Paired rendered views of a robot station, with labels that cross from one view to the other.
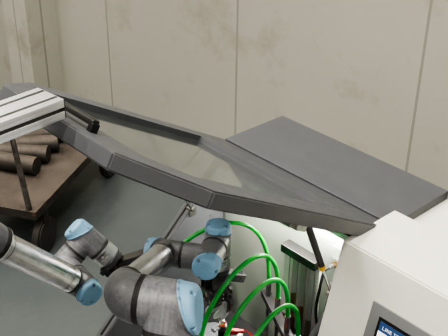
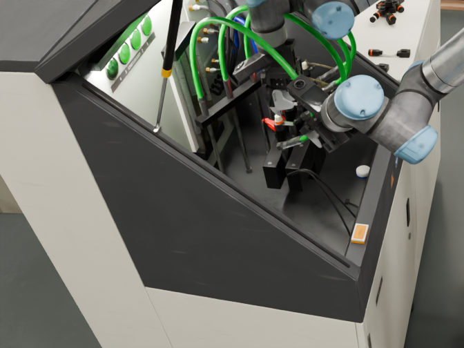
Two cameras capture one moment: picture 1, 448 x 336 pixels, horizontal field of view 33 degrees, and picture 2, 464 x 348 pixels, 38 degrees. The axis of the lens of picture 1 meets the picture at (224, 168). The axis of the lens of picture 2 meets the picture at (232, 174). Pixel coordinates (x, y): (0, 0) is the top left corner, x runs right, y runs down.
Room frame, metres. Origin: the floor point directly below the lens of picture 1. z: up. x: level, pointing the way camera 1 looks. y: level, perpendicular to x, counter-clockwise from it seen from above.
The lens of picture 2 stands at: (2.35, 1.22, 2.10)
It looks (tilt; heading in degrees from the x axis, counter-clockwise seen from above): 40 degrees down; 253
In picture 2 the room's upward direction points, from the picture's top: 16 degrees counter-clockwise
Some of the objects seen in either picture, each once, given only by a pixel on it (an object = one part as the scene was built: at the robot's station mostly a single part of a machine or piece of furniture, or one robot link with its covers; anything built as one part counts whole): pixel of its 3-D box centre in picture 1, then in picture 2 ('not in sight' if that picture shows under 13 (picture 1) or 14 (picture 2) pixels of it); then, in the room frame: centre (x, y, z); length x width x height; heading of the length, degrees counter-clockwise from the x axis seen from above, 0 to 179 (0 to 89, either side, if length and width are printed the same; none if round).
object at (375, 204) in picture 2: not in sight; (379, 193); (1.65, 0.17, 0.87); 0.62 x 0.04 x 0.16; 42
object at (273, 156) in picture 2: not in sight; (301, 146); (1.72, -0.08, 0.91); 0.34 x 0.10 x 0.15; 42
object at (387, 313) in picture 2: not in sight; (393, 295); (1.64, 0.19, 0.44); 0.65 x 0.02 x 0.68; 42
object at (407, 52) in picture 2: not in sight; (389, 52); (1.34, -0.18, 0.99); 0.12 x 0.02 x 0.02; 131
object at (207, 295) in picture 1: (215, 283); (278, 63); (1.79, 0.02, 1.27); 0.09 x 0.08 x 0.12; 132
